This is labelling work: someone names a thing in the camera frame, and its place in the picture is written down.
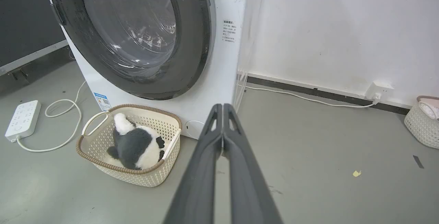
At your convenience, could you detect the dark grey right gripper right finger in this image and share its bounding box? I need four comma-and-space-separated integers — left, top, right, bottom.
223, 104, 283, 224

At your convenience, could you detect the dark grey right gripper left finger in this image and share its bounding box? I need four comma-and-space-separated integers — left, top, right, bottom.
163, 104, 224, 224

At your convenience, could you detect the white front-load washing machine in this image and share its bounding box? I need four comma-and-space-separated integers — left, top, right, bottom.
40, 0, 265, 140

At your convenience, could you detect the round dark washing machine door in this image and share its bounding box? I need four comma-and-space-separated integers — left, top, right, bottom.
46, 0, 217, 101

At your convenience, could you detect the black and white panda plush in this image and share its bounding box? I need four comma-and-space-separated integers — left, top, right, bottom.
107, 113, 165, 170

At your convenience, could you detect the cream woven laundry basket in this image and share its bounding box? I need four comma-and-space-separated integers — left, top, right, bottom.
76, 104, 182, 187

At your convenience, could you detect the blue energy label sticker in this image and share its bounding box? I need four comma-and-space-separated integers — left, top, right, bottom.
94, 93, 112, 111

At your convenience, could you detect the white warning text sticker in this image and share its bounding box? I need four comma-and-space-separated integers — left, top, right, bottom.
222, 20, 236, 44

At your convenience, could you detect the white power strip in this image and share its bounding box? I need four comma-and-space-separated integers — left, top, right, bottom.
5, 100, 41, 141

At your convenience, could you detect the white perforated basket with clothes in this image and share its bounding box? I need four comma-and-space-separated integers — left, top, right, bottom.
404, 96, 439, 149

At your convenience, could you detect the white cable along wall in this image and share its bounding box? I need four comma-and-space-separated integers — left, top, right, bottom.
245, 85, 378, 108

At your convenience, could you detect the white power strip cable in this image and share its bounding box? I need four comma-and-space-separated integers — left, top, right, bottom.
11, 81, 87, 153

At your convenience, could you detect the white wall socket box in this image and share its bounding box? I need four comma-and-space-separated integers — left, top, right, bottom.
365, 81, 395, 102

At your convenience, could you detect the dark panel with metal frame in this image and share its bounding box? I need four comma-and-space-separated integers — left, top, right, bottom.
0, 0, 69, 81

